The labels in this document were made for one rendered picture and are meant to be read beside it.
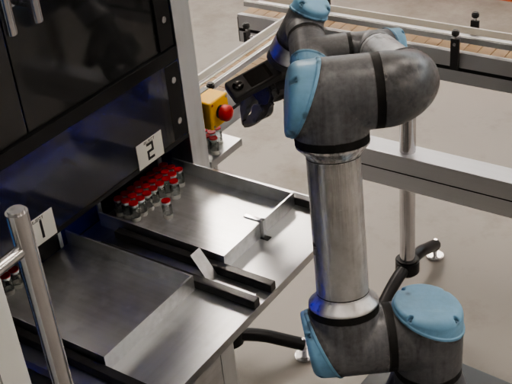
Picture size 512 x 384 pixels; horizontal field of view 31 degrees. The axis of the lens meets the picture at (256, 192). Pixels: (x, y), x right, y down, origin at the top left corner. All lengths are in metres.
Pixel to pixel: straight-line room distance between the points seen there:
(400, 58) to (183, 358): 0.67
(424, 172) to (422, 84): 1.46
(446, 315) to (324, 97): 0.42
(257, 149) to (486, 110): 1.04
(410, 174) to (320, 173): 1.47
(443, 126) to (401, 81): 2.78
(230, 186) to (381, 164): 0.88
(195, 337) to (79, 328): 0.23
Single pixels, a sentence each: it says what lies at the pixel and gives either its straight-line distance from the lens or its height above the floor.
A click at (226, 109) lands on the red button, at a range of 2.18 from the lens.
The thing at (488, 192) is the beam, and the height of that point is 0.50.
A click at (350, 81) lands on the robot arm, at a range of 1.36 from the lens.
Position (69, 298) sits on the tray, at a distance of 1.87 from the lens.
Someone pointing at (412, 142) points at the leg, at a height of 0.59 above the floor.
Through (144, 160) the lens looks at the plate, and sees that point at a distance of 2.02.
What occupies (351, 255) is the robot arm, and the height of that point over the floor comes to 1.13.
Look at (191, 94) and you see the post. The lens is 2.11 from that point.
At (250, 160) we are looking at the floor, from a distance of 3.96.
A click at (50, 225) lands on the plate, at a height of 1.01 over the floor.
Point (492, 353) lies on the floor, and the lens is 2.98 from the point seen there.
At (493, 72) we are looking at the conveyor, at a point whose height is 0.90.
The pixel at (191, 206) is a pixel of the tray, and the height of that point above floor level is 0.88.
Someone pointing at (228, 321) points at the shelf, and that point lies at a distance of 1.75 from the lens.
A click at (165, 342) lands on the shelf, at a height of 0.88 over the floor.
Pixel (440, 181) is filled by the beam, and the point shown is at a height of 0.50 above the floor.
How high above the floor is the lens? 2.01
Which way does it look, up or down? 32 degrees down
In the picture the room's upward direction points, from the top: 6 degrees counter-clockwise
